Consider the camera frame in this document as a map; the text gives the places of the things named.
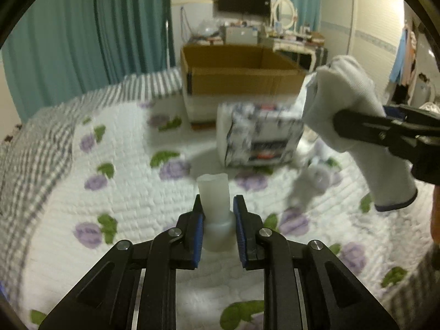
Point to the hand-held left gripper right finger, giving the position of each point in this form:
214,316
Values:
239,237

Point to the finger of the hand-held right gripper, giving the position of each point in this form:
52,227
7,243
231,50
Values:
361,125
412,111

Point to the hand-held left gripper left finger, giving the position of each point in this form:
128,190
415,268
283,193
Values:
196,237

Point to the white squishy bottle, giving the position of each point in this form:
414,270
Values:
213,206

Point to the white sock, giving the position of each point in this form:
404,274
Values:
347,86

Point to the cardboard box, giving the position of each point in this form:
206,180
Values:
237,72

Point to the person's right forearm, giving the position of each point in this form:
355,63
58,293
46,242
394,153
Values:
436,213

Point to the small white soft item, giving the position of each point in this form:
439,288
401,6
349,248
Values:
318,175

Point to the white floor appliance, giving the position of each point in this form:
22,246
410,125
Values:
422,91

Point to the hanging clothes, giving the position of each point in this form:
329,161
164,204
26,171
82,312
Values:
405,55

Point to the white floral quilt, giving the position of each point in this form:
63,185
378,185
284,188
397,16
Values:
120,213

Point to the white wardrobe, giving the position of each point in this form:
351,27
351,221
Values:
364,34

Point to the printed tissue pack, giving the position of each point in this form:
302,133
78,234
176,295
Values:
257,134

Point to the white dressing table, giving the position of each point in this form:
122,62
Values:
292,46

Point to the white oval vanity mirror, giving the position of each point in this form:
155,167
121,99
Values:
284,12

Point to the silver laptop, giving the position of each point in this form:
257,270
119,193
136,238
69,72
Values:
240,35

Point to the grey striped blanket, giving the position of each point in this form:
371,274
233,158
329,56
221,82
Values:
41,144

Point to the clear plastic bag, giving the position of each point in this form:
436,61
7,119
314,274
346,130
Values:
208,27

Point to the black wall television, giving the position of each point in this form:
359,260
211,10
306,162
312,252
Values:
244,0

